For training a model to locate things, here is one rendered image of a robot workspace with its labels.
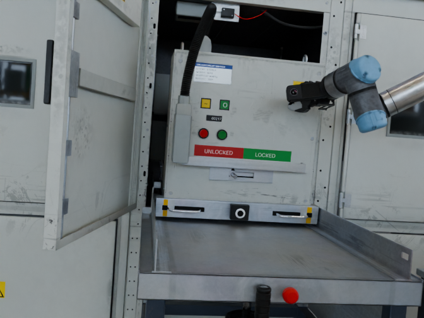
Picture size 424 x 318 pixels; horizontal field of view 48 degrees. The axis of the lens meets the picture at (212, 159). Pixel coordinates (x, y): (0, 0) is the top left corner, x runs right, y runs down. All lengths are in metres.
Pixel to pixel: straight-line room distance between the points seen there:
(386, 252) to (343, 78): 0.46
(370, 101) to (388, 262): 0.40
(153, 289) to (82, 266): 0.71
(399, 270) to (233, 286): 0.39
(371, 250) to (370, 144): 0.59
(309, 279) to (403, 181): 0.89
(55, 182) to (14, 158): 0.63
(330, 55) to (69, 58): 1.01
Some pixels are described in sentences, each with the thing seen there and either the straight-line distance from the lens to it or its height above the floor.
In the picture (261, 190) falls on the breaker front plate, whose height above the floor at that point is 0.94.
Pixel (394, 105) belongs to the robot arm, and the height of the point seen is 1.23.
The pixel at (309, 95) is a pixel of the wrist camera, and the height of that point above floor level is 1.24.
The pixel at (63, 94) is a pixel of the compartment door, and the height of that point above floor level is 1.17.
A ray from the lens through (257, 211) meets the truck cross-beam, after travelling 1.56.
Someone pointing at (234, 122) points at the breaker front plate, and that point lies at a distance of 1.52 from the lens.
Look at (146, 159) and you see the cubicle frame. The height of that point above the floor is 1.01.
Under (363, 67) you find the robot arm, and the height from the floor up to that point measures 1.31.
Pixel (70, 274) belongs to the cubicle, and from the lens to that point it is 1.69.
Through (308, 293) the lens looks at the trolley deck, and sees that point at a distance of 1.06.
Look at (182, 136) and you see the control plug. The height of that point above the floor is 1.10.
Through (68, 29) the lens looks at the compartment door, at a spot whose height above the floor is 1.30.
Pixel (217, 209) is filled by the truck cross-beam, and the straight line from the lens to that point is 1.53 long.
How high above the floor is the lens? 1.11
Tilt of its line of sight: 3 degrees down
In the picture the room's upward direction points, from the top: 4 degrees clockwise
